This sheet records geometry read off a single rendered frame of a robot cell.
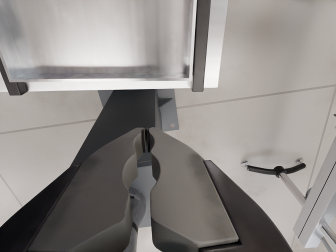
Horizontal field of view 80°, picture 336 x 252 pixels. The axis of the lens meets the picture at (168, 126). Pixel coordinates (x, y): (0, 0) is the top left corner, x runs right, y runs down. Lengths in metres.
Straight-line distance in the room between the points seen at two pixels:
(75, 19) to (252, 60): 1.14
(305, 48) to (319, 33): 0.10
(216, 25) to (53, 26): 0.23
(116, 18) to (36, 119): 1.28
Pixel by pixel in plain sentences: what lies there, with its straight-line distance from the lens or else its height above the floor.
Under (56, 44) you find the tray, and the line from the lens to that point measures 0.36.
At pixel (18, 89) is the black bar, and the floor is 0.90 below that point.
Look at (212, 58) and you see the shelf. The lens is 0.34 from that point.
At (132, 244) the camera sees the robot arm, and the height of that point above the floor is 0.93.
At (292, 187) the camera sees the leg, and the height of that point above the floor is 0.29.
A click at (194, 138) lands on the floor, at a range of 1.45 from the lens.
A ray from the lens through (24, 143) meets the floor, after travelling 1.70.
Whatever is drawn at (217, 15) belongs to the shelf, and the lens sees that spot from 0.34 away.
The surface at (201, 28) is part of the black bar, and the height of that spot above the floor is 0.90.
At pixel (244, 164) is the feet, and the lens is 1.69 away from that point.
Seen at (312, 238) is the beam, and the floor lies 0.55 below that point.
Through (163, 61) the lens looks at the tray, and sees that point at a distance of 0.33.
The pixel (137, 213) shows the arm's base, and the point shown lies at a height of 0.85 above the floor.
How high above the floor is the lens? 1.21
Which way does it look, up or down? 61 degrees down
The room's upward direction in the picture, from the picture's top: 173 degrees clockwise
